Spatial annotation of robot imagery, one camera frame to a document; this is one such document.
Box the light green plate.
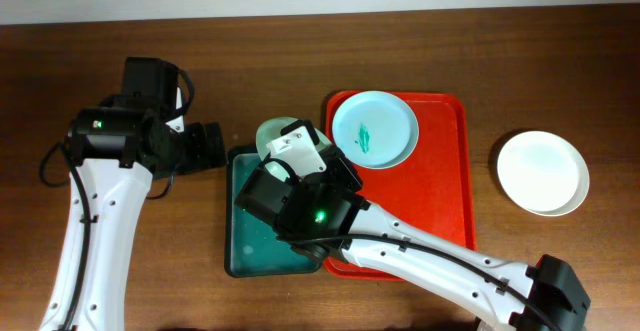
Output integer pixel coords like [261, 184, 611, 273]
[256, 117, 332, 181]

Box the light blue plate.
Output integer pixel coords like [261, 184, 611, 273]
[331, 91, 419, 169]

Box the white plate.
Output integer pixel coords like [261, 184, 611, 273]
[496, 131, 590, 217]

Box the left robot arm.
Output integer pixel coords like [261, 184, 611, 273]
[40, 57, 227, 330]

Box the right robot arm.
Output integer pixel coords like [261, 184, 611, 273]
[235, 117, 591, 330]

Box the dark green water tray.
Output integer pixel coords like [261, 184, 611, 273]
[224, 146, 321, 278]

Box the red plastic tray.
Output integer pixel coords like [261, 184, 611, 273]
[321, 89, 479, 282]

